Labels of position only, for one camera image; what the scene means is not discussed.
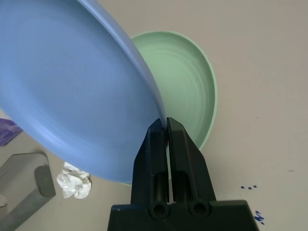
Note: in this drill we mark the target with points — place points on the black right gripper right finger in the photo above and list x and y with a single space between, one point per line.
187 168

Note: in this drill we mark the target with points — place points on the purple tissue box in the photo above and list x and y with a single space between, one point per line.
7 132

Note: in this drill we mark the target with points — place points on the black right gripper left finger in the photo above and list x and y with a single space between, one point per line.
149 168

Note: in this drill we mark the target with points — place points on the blue plastic plate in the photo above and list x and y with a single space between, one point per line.
72 84

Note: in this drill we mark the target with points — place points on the grey glasses case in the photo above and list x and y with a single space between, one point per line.
21 183

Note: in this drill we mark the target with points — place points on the white tissue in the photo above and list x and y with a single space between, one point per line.
74 183

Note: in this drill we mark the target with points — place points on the green plastic plate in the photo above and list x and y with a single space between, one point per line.
183 84

